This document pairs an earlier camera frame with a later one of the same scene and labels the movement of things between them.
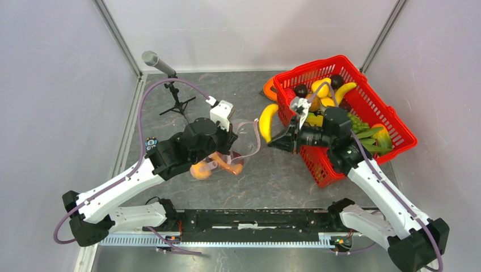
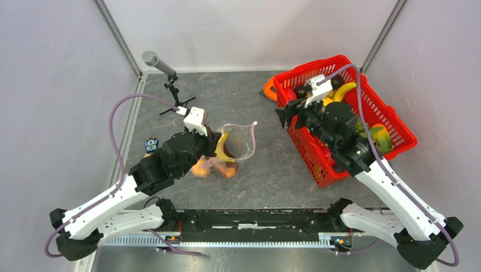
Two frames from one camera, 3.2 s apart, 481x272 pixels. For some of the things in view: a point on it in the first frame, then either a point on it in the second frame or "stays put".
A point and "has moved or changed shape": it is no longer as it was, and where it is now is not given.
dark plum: [337, 81] stays put
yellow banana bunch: [265, 121] -> [220, 154]
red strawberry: [290, 94] stays put
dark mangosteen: [301, 90] stays put
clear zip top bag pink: [224, 165] has moved or changed shape
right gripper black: [286, 140] -> [298, 106]
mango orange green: [383, 136] stays put
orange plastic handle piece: [268, 92] stays put
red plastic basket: [364, 102] stays put
